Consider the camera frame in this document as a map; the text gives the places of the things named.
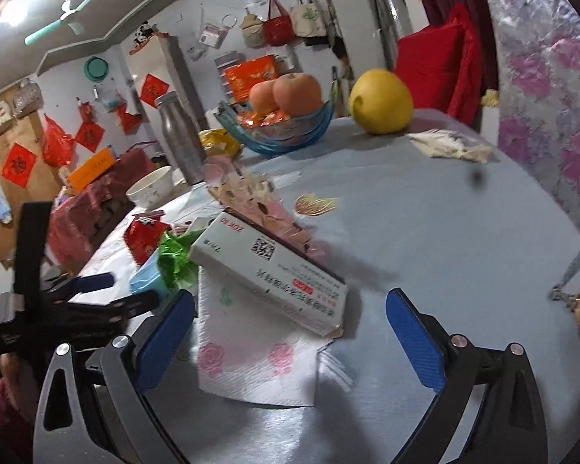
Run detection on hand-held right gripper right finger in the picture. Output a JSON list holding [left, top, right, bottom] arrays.
[[385, 287, 551, 464]]

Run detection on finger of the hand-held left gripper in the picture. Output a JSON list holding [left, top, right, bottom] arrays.
[[43, 272, 116, 297], [52, 290, 162, 324]]

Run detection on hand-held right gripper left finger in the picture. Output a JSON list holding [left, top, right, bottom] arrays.
[[33, 289, 197, 464]]

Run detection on white floral paper napkin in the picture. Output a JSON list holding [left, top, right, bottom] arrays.
[[196, 266, 336, 407]]

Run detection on white medicine box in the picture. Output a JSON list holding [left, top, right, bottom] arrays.
[[189, 210, 350, 339]]

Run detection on pink plastic wrapper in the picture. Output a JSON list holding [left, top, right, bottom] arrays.
[[204, 154, 245, 189]]

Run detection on person's left forearm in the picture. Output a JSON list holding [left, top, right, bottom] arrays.
[[0, 377, 34, 464]]

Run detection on person's left hand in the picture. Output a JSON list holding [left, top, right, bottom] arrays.
[[0, 351, 40, 422]]

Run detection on light blue packet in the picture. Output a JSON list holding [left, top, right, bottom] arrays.
[[128, 254, 167, 298]]

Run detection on red snack packet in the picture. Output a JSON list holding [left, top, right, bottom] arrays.
[[124, 210, 172, 266]]

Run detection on green plastic wrapper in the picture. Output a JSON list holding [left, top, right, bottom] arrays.
[[157, 232, 206, 295]]

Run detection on white ceramic bowl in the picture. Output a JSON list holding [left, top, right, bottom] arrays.
[[126, 165, 174, 210]]

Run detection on grey white tablecloth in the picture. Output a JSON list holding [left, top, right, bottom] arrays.
[[43, 116, 580, 464]]

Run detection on orange cardboard box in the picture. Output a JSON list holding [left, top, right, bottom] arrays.
[[67, 147, 117, 191]]

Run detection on blue face mask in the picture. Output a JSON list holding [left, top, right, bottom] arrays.
[[0, 179, 13, 225]]

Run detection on red plastic bag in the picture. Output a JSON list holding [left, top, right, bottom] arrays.
[[41, 115, 74, 167]]

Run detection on red diamond paper poster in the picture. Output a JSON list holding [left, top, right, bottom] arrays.
[[1, 142, 38, 187], [139, 73, 171, 108], [74, 121, 106, 153]]

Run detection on steel thermos bottle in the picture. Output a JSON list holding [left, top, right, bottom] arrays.
[[155, 91, 208, 185]]

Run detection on gold paper cutout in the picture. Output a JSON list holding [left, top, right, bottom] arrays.
[[294, 193, 340, 216]]

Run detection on red paper decoration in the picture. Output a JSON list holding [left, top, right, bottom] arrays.
[[116, 104, 143, 133]]

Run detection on yellow crumpled wrapper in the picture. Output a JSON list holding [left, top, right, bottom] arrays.
[[198, 128, 245, 158]]

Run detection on clear plastic packet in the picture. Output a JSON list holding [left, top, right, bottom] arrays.
[[407, 128, 495, 162]]

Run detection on green plastic basin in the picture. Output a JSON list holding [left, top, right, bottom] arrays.
[[84, 56, 109, 83]]

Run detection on white refrigerator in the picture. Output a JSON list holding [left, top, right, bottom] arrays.
[[126, 34, 208, 155]]

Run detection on blue glass fruit bowl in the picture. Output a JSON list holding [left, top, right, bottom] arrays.
[[213, 99, 336, 157]]

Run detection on red orange wrapped sweets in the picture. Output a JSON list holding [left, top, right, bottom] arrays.
[[237, 109, 300, 129]]

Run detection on yellow pomelo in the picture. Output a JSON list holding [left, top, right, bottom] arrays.
[[349, 68, 414, 135]]

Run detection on panda plush toy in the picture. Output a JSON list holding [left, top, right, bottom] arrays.
[[133, 20, 155, 48]]

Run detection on green ceiling fan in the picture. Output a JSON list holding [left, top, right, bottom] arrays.
[[24, 0, 109, 46]]

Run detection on red gift box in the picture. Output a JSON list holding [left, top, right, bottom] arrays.
[[222, 55, 277, 100]]

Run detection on grey drawer shelf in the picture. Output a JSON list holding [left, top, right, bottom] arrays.
[[214, 51, 242, 100]]

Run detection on floral foil sheet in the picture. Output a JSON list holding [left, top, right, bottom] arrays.
[[474, 0, 580, 252]]

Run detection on red cushion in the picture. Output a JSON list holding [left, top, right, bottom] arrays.
[[394, 2, 484, 124]]

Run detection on clear plastic bag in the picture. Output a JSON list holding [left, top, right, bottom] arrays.
[[196, 7, 235, 51]]

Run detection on beige hanging bag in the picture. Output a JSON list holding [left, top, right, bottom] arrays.
[[241, 12, 266, 49]]

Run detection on black hanging bag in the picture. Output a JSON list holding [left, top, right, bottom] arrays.
[[329, 34, 351, 66]]

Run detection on red tote bag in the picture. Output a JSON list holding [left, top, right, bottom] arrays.
[[262, 0, 295, 46]]

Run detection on cream tote bag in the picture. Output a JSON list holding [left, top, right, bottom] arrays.
[[290, 0, 328, 38]]

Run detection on key bunch with strap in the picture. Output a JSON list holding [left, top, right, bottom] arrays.
[[548, 239, 580, 312]]

